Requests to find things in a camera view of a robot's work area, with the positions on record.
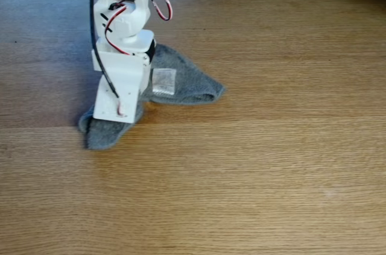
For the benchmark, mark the grey-blue microfibre cloth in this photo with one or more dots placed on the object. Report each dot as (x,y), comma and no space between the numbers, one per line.
(187,86)

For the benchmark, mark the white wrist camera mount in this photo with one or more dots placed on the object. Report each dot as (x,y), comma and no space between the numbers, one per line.
(120,71)

